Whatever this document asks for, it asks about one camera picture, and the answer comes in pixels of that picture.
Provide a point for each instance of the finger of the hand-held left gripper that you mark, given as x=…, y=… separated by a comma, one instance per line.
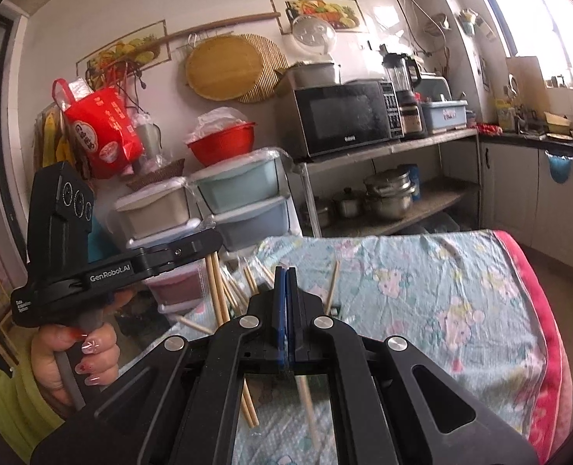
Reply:
x=184, y=251

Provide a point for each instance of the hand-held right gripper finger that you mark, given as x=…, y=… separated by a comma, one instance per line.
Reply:
x=280, y=319
x=291, y=319

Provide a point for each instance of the wooden chopstick pair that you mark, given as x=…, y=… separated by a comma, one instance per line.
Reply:
x=334, y=286
x=309, y=421
x=248, y=404

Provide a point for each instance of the person's left forearm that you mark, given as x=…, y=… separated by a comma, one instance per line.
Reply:
x=10, y=416

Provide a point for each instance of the person's left hand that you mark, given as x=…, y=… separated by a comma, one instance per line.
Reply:
x=97, y=353

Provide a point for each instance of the plastic drawer tower beige top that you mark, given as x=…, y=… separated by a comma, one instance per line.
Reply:
x=155, y=210

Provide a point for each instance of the wicker basket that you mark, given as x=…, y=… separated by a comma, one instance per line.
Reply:
x=155, y=177

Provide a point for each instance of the plastic drawer tower blue top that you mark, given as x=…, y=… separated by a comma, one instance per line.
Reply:
x=243, y=189

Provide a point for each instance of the yellow hanging cloths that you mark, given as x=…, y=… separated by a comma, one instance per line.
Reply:
x=56, y=138

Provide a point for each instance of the steel pot with lid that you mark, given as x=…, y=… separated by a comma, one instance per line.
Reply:
x=315, y=213

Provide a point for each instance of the red plastic basin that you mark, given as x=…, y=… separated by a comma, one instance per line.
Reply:
x=223, y=147

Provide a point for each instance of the red printed shopping bag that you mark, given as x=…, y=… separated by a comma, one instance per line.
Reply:
x=102, y=131

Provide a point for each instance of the metal cup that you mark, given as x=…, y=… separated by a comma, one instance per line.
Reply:
x=148, y=140

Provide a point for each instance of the cartoon printed tablecloth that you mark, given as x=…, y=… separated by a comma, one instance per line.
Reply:
x=412, y=300

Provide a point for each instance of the small steel pot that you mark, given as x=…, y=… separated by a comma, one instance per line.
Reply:
x=347, y=203

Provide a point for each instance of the white plastic bag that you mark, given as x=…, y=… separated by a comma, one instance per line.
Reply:
x=218, y=121

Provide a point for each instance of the stacked steel pots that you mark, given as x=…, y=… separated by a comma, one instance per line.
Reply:
x=388, y=196

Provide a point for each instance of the round bamboo tray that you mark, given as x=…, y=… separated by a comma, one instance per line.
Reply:
x=223, y=65

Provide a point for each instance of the metal shelf rack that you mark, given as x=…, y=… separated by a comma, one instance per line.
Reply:
x=436, y=193

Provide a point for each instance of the round ribbed bamboo mat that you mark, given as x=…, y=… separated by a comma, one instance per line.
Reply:
x=272, y=70

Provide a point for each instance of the black microwave oven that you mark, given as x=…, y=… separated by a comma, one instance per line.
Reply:
x=344, y=116

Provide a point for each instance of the box on microwave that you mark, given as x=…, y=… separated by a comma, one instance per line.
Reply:
x=313, y=75

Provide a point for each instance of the long wooden pole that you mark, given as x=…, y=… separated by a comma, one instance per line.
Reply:
x=194, y=31

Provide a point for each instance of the white kitchen cabinets with counter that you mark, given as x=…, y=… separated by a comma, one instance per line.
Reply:
x=514, y=203

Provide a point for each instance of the white plastic food cover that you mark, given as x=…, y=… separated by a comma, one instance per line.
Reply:
x=313, y=34

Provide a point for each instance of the black blender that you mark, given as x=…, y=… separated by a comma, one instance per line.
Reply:
x=403, y=92

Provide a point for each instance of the blue dish rack box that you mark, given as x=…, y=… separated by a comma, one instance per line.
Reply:
x=444, y=116

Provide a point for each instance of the pink fleece blanket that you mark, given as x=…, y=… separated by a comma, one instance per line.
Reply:
x=548, y=329

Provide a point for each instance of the blue hanging cabinet bin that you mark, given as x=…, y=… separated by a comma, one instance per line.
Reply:
x=558, y=167

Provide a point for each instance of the hanging metal strainer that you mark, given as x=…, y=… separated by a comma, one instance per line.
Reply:
x=436, y=23

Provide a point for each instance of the wooden cutting board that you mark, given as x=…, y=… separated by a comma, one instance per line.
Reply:
x=524, y=80

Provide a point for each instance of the fruit wall poster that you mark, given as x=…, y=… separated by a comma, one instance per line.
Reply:
x=121, y=51
x=320, y=12

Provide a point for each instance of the white wall holder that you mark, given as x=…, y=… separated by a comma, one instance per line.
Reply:
x=475, y=24

